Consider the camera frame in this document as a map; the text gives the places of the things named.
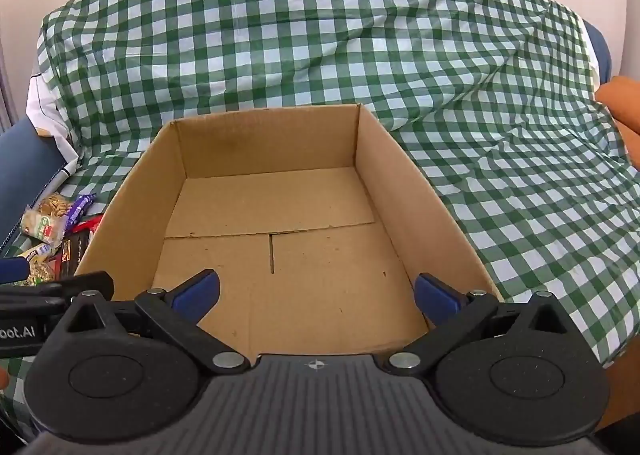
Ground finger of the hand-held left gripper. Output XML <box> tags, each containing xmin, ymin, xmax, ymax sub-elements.
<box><xmin>0</xmin><ymin>259</ymin><xmax>29</xmax><ymax>284</ymax></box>
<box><xmin>0</xmin><ymin>271</ymin><xmax>116</xmax><ymax>318</ymax></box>

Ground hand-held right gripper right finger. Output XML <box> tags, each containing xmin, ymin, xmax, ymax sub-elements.
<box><xmin>387</xmin><ymin>273</ymin><xmax>591</xmax><ymax>376</ymax></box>

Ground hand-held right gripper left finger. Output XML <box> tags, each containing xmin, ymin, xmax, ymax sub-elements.
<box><xmin>45</xmin><ymin>269</ymin><xmax>251</xmax><ymax>376</ymax></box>

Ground clear bag of yellow crisps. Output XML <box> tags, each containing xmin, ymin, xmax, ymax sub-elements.
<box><xmin>26</xmin><ymin>260</ymin><xmax>57</xmax><ymax>284</ymax></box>

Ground yellow and white snack bar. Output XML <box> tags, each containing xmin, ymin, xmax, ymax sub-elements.
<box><xmin>16</xmin><ymin>242</ymin><xmax>55</xmax><ymax>266</ymax></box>

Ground black and red snack packet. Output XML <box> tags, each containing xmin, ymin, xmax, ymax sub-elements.
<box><xmin>52</xmin><ymin>230</ymin><xmax>95</xmax><ymax>280</ymax></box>

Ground white green-label snack packet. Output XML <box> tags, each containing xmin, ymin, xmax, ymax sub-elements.
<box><xmin>21</xmin><ymin>209</ymin><xmax>67</xmax><ymax>242</ymax></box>

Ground clear peanut brittle packet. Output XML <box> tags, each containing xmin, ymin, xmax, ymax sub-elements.
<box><xmin>36</xmin><ymin>192</ymin><xmax>72</xmax><ymax>218</ymax></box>

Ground red white-striped wafer packet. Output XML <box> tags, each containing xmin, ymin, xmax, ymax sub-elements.
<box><xmin>74</xmin><ymin>216</ymin><xmax>104</xmax><ymax>236</ymax></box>

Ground purple chocolate bar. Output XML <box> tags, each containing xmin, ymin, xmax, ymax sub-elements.
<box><xmin>64</xmin><ymin>194</ymin><xmax>97</xmax><ymax>232</ymax></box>

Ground cardboard box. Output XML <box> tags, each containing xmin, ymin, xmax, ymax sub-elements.
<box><xmin>75</xmin><ymin>103</ymin><xmax>503</xmax><ymax>358</ymax></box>

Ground blue sofa cushion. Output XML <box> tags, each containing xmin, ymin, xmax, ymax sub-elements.
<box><xmin>0</xmin><ymin>115</ymin><xmax>68</xmax><ymax>256</ymax></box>

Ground white cloth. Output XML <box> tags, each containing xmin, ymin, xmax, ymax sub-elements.
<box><xmin>25</xmin><ymin>70</ymin><xmax>81</xmax><ymax>180</ymax></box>

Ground orange cushion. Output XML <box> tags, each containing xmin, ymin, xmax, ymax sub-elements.
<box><xmin>595</xmin><ymin>76</ymin><xmax>640</xmax><ymax>170</ymax></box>

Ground green checkered cloth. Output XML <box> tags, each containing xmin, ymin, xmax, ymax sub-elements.
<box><xmin>0</xmin><ymin>0</ymin><xmax>640</xmax><ymax>431</ymax></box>

